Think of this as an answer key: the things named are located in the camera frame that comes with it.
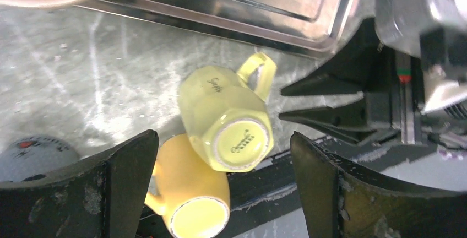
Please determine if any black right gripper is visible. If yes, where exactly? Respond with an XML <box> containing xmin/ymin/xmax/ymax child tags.
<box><xmin>280</xmin><ymin>0</ymin><xmax>466</xmax><ymax>149</ymax></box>

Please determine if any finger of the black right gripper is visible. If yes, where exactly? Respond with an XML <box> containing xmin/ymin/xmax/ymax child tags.
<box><xmin>279</xmin><ymin>101</ymin><xmax>394</xmax><ymax>145</ymax></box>

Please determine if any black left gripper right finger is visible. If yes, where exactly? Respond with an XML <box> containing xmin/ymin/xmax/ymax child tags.
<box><xmin>290</xmin><ymin>132</ymin><xmax>466</xmax><ymax>237</ymax></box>

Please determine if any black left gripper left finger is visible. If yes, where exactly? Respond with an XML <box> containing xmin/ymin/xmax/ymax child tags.
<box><xmin>1</xmin><ymin>129</ymin><xmax>159</xmax><ymax>237</ymax></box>

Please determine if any yellow mug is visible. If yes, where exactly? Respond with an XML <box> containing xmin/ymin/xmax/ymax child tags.
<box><xmin>145</xmin><ymin>133</ymin><xmax>230</xmax><ymax>237</ymax></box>

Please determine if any grey blue mug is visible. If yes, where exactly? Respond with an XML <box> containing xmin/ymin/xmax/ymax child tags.
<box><xmin>1</xmin><ymin>134</ymin><xmax>80</xmax><ymax>182</ymax></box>

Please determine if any lime green faceted mug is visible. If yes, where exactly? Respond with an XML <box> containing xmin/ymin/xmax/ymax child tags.
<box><xmin>178</xmin><ymin>52</ymin><xmax>277</xmax><ymax>172</ymax></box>

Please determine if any steel serving tray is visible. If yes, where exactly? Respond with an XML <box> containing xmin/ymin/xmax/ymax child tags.
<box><xmin>80</xmin><ymin>0</ymin><xmax>359</xmax><ymax>58</ymax></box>

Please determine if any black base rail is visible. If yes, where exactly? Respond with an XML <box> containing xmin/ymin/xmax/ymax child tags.
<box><xmin>137</xmin><ymin>138</ymin><xmax>438</xmax><ymax>238</ymax></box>

